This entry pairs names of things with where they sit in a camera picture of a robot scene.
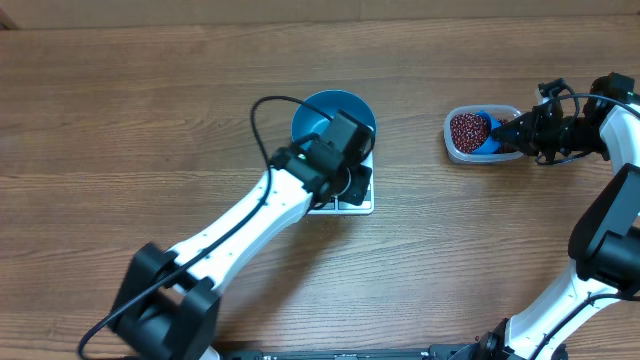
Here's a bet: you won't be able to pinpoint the clear plastic container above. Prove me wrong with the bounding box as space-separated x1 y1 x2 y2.
443 104 523 164

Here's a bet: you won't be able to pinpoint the teal blue bowl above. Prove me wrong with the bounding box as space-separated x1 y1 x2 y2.
291 90 378 140

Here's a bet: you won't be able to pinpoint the red beans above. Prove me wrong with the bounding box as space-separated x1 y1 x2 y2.
450 112 515 155

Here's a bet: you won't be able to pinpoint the blue plastic measuring scoop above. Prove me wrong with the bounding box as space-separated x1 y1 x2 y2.
472 111 502 155

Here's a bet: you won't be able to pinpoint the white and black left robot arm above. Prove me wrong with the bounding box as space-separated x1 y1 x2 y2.
107 109 377 360

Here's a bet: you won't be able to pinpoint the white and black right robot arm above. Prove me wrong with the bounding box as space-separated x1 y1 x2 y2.
427 72 639 359

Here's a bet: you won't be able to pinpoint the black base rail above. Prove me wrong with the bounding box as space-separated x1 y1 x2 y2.
214 342 481 360

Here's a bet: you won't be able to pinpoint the white digital kitchen scale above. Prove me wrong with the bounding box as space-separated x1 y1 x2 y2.
309 154 375 215

